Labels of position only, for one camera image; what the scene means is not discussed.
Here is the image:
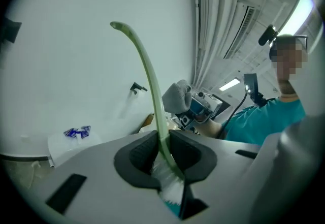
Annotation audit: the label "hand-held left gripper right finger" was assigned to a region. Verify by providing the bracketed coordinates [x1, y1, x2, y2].
[168, 129, 264, 218]

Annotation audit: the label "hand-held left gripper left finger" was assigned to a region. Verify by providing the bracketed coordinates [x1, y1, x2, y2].
[25, 130, 170, 224]

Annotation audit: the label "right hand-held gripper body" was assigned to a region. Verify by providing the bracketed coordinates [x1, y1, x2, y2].
[174, 90, 223, 132]

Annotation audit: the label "green handled toilet brush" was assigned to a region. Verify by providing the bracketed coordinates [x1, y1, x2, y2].
[109, 21, 186, 215]

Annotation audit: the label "person's right forearm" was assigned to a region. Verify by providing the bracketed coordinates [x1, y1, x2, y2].
[196, 115, 229, 140]

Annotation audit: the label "small ceiling light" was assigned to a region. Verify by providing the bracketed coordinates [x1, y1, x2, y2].
[218, 78, 241, 92]

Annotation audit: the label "black chest device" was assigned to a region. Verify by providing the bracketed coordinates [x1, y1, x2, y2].
[243, 73, 269, 107]

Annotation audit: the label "teal shirt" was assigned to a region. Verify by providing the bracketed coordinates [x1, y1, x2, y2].
[222, 98, 307, 146]

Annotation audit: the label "cardboard box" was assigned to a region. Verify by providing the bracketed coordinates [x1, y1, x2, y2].
[138, 113, 155, 134]

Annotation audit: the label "white air conditioner unit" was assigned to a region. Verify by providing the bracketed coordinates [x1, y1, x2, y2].
[222, 1, 257, 60]

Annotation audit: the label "white ceiling pipes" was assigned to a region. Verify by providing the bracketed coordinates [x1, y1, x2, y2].
[189, 0, 238, 88]

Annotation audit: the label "person's head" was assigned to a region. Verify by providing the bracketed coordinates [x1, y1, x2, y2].
[269, 34, 309, 95]

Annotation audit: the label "large ceiling light panel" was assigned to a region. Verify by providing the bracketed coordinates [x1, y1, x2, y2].
[281, 0, 316, 39]

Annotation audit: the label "black cable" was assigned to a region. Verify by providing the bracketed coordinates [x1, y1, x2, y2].
[220, 92, 249, 140]

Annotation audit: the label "black wall hook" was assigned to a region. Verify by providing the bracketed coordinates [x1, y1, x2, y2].
[129, 81, 148, 95]

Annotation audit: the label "black head camera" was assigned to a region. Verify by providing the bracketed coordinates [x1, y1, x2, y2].
[258, 24, 279, 46]

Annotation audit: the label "black wall bracket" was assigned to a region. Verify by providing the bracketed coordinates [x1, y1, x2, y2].
[0, 16, 23, 53]

